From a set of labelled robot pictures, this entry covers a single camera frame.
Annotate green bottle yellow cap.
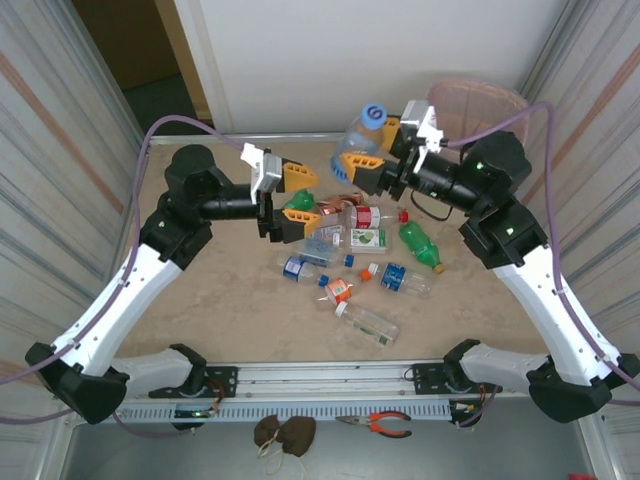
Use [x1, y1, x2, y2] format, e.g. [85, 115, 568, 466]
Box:
[283, 188, 317, 212]
[398, 220, 447, 275]

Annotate clear bottle light blue label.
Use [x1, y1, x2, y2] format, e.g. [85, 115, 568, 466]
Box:
[329, 102, 389, 184]

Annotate clear bottle blue pattern label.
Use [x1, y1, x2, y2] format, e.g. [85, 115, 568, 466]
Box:
[294, 238, 356, 269]

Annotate copper brown label bottle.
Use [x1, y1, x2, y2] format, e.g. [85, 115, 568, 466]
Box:
[319, 191, 371, 219]

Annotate clear bottle solid blue label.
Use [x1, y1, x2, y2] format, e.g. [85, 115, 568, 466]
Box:
[281, 256, 330, 288]

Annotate lime picture label bottle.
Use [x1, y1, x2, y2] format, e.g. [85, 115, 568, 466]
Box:
[333, 227, 394, 255]

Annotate orange label bottle orange cap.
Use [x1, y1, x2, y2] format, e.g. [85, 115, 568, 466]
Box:
[314, 268, 375, 307]

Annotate blue label bottle white cap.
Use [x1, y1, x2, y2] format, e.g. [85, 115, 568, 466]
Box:
[368, 261, 435, 300]

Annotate clear bottle green leaf label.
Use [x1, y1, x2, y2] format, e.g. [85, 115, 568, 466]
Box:
[333, 301, 402, 347]

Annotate pink beige plastic bin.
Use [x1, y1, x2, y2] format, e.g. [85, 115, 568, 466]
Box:
[405, 79, 531, 224]

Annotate clear bottle red label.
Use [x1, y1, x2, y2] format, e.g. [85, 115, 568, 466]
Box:
[347, 203, 410, 230]

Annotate brown wooden door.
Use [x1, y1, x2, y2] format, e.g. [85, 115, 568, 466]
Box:
[72, 0, 214, 136]

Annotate brown cloth pouch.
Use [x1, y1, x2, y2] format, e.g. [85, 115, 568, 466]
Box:
[253, 414, 287, 449]
[279, 415, 318, 459]

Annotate small circuit board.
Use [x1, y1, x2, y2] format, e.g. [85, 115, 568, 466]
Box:
[171, 405, 221, 432]
[448, 398, 485, 430]

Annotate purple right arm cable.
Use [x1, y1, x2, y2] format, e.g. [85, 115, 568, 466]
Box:
[442, 101, 640, 429]

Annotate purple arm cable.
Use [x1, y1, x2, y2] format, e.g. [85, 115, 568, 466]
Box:
[0, 114, 249, 439]
[442, 101, 640, 429]

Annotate aluminium table edge rail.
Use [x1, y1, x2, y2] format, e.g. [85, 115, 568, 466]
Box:
[147, 130, 351, 147]

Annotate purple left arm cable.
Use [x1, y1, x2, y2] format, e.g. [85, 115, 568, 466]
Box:
[0, 114, 249, 439]

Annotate black cable loop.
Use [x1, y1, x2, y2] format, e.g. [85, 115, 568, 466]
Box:
[409, 191, 455, 222]

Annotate aluminium table side rail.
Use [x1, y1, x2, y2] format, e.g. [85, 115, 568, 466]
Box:
[112, 141, 151, 281]

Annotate white door frame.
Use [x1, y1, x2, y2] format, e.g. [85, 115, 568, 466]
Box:
[172, 0, 236, 135]

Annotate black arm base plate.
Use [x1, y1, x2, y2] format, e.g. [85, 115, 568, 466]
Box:
[410, 360, 503, 397]
[148, 365, 239, 400]

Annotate white slotted cable duct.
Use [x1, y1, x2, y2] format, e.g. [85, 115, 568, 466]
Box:
[119, 399, 454, 424]

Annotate orange handled pliers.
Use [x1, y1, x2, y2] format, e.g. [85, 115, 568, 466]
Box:
[334, 410, 414, 440]

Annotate beige string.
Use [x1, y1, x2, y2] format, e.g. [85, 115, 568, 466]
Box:
[257, 432, 309, 476]

